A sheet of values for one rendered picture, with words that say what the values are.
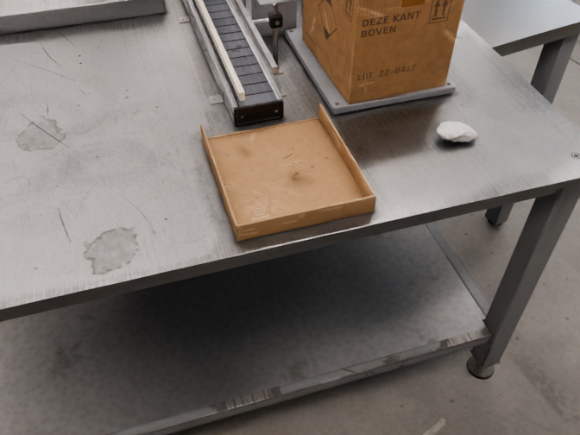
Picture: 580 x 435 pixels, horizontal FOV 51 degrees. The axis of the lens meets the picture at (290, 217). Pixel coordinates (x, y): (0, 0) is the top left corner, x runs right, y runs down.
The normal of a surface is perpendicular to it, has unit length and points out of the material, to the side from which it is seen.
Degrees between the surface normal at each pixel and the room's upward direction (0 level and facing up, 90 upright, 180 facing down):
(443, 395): 0
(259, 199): 0
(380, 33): 90
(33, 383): 2
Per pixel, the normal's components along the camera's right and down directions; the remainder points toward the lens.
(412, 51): 0.32, 0.68
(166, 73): 0.01, -0.70
